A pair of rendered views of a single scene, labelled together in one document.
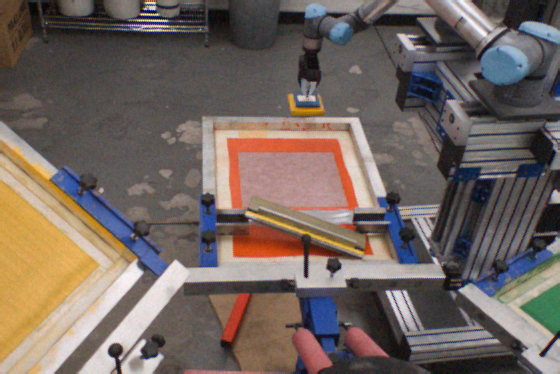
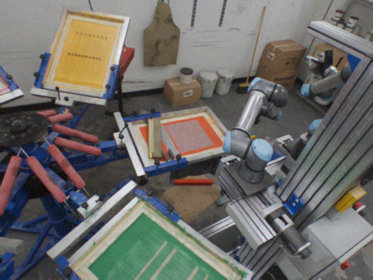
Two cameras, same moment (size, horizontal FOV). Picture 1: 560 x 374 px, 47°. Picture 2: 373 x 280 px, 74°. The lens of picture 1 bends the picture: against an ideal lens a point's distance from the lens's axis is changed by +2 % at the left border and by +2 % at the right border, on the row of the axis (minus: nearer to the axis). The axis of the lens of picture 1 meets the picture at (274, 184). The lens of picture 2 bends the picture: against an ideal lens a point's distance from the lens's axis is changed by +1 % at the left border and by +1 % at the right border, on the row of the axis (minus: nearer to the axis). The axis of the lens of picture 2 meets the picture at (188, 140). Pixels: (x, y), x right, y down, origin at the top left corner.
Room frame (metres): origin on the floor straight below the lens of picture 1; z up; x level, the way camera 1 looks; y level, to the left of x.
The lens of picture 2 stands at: (1.06, -1.47, 2.33)
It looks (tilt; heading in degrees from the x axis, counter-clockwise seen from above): 43 degrees down; 66
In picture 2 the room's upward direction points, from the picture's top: 10 degrees clockwise
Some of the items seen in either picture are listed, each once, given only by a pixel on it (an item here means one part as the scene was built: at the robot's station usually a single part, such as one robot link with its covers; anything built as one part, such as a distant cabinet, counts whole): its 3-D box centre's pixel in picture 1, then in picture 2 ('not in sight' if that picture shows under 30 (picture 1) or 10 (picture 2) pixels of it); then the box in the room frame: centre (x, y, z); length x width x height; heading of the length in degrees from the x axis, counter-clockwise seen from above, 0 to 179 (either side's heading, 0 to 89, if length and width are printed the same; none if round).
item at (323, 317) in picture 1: (321, 312); (112, 145); (1.05, -0.14, 1.02); 0.17 x 0.06 x 0.05; 8
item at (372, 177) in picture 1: (293, 186); (182, 135); (1.60, -0.06, 0.97); 0.79 x 0.58 x 0.04; 8
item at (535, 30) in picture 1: (533, 47); (258, 153); (1.79, -0.73, 1.42); 0.13 x 0.12 x 0.14; 138
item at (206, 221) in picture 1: (208, 237); (143, 119); (1.32, 0.18, 0.97); 0.30 x 0.05 x 0.07; 8
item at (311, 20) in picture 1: (315, 21); not in sight; (2.20, -0.10, 1.28); 0.09 x 0.08 x 0.11; 48
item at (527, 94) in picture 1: (522, 81); (253, 168); (1.80, -0.74, 1.31); 0.15 x 0.15 x 0.10
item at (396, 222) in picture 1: (394, 234); (167, 166); (1.41, -0.37, 0.97); 0.30 x 0.05 x 0.07; 8
